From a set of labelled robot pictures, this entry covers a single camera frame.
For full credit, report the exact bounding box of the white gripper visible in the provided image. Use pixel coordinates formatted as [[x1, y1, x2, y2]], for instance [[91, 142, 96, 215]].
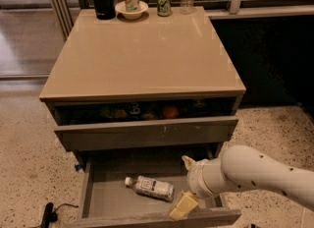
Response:
[[169, 155, 214, 221]]

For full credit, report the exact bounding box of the orange fruit in drawer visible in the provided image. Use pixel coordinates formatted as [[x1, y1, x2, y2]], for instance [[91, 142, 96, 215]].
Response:
[[162, 105, 180, 119]]

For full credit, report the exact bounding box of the grey drawer cabinet beige top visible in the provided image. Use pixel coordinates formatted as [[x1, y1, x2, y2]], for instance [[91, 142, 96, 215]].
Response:
[[38, 6, 247, 228]]

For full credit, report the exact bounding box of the green drink can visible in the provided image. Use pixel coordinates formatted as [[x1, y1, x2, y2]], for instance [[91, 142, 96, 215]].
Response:
[[157, 0, 171, 17]]

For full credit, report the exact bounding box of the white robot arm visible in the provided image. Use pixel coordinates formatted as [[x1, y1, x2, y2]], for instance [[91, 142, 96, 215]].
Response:
[[169, 144, 314, 221]]

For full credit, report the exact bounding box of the white ceramic bowl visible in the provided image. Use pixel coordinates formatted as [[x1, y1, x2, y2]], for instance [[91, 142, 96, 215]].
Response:
[[115, 1, 148, 20]]

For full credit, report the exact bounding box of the blue plastic bottle white cap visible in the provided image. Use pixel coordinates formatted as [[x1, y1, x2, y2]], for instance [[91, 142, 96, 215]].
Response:
[[125, 176, 175, 202]]

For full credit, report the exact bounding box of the grey top drawer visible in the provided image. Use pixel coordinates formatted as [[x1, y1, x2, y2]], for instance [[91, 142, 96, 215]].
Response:
[[53, 97, 239, 152]]

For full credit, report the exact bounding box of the grey open middle drawer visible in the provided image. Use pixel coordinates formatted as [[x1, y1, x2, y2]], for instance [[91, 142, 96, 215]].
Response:
[[66, 144, 241, 228]]

